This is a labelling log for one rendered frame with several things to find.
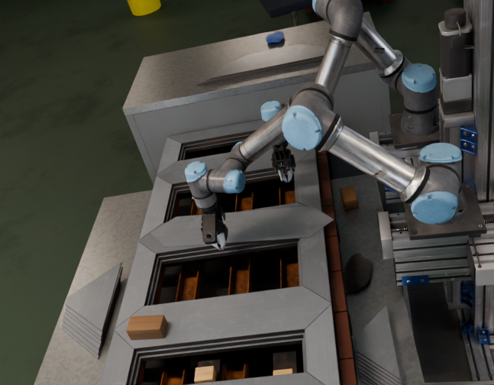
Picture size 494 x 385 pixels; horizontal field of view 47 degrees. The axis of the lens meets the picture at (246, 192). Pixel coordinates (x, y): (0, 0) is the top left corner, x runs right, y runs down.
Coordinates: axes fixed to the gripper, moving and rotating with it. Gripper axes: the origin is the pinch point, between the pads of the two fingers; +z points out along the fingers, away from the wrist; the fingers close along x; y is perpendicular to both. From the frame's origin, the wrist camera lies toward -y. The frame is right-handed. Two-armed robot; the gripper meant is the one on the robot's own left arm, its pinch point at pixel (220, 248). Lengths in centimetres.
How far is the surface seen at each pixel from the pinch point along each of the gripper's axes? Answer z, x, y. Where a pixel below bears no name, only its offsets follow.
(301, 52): -15, -37, 119
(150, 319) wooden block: 0.9, 22.0, -28.5
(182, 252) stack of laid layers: 7.3, 17.9, 9.0
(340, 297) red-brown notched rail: 9.8, -39.9, -21.0
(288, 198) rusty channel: 24, -21, 54
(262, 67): -15, -17, 110
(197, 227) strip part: 5.9, 12.7, 20.9
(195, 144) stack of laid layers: 8, 22, 86
